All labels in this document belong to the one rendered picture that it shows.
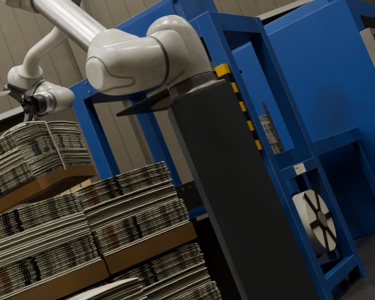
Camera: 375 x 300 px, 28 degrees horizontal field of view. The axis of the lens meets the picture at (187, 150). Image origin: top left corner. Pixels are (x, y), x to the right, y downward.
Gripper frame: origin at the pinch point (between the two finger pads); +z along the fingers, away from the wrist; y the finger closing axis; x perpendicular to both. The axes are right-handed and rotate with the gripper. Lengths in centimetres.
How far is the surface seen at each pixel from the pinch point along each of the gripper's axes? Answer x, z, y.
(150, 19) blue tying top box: -8, -130, -30
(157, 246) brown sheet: -75, 63, 64
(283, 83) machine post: -43, -176, 29
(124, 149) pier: 253, -469, -2
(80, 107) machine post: 47, -116, -7
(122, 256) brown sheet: -71, 73, 62
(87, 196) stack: -70, 73, 45
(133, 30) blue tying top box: 4, -130, -30
